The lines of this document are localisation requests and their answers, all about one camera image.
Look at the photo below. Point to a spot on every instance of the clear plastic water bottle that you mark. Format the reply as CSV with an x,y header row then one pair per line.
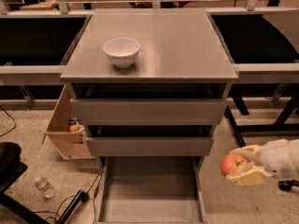
x,y
45,187

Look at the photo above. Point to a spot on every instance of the black caster wheel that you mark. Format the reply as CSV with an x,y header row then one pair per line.
x,y
287,185

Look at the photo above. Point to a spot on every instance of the black table leg with caster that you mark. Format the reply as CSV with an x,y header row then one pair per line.
x,y
238,135

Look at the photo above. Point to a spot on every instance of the black office chair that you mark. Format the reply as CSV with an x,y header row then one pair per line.
x,y
11,168

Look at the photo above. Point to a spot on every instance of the white ceramic bowl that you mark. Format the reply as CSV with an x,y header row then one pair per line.
x,y
122,51

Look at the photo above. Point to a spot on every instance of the cardboard box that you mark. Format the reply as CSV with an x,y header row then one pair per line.
x,y
69,145

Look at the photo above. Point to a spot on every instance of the grey bottom drawer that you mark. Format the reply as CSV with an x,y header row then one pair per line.
x,y
150,190

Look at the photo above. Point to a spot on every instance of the grey drawer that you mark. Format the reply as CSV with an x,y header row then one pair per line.
x,y
149,111
149,141
150,190

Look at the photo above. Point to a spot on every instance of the red apple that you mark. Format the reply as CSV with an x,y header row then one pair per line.
x,y
232,163

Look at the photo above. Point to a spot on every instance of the grey middle drawer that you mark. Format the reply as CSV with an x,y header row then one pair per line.
x,y
149,141

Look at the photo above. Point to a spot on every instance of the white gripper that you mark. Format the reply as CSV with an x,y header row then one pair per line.
x,y
276,160

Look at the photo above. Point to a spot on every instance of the small orange fruit in box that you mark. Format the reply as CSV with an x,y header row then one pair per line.
x,y
72,128

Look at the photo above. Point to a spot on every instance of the grey top drawer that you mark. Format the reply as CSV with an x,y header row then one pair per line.
x,y
149,111

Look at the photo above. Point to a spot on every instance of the grey drawer cabinet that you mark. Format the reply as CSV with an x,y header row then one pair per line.
x,y
181,57

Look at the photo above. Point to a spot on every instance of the black power strip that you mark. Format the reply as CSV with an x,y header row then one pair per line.
x,y
80,197

